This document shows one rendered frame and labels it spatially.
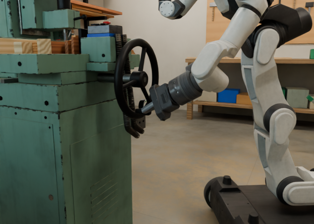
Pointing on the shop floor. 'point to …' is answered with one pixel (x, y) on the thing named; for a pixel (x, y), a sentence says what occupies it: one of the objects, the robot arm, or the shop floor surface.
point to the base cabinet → (65, 166)
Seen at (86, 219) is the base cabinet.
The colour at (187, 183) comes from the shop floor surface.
